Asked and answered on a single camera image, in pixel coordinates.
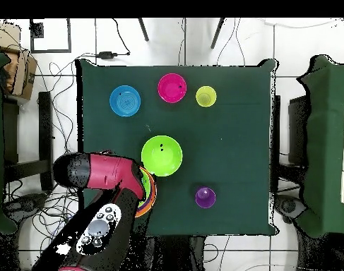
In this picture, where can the purple bowl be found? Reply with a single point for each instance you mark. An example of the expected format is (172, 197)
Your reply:
(151, 192)

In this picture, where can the purple cup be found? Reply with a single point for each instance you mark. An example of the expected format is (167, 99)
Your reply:
(205, 197)

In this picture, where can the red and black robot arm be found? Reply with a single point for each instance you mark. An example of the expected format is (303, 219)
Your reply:
(109, 172)

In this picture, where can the large orange bowl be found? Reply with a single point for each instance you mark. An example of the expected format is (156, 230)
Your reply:
(155, 189)

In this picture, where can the dark green tablecloth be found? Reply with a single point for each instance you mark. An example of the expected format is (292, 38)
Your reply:
(231, 155)

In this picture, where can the red bowl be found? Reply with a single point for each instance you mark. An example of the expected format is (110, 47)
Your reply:
(172, 88)

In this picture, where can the yellow ribbed cup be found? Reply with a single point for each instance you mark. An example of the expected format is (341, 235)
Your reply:
(206, 96)

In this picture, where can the blue bowl with ribbed bottom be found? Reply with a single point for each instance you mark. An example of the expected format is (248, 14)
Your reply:
(125, 101)

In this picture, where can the black power adapter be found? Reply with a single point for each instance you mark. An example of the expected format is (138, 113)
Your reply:
(107, 55)

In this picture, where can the black stand leg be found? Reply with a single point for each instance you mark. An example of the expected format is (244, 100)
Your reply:
(143, 29)
(217, 32)

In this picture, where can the black bench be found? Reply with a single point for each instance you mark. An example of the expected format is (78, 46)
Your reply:
(46, 135)

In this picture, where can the grey chair base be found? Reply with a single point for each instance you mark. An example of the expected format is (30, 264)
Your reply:
(290, 206)

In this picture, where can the black base with knob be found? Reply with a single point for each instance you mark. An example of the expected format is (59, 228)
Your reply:
(27, 201)

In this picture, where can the cardboard box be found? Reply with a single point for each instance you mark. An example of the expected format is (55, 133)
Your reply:
(22, 73)

